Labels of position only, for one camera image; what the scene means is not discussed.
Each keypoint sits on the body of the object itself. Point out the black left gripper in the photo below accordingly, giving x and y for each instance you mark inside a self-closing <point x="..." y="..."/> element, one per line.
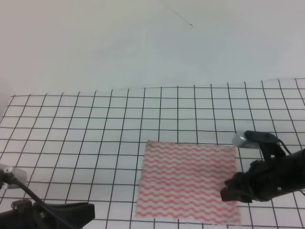
<point x="25" y="215"/>

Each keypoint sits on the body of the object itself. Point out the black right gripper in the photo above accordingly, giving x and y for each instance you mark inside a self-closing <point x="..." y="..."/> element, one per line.
<point x="264" y="180"/>

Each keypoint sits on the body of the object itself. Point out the pink wavy striped towel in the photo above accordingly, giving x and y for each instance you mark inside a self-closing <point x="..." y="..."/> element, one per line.
<point x="184" y="181"/>

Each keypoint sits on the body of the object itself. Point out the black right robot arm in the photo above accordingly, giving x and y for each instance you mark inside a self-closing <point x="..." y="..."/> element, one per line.
<point x="295" y="172"/>

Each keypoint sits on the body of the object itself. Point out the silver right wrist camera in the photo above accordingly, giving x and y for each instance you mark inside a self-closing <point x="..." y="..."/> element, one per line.
<point x="253" y="139"/>

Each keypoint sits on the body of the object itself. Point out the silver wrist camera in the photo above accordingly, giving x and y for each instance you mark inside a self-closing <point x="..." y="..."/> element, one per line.
<point x="253" y="139"/>
<point x="9" y="175"/>

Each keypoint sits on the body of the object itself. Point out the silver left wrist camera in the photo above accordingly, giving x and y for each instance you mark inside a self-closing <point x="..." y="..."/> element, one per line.
<point x="9" y="175"/>

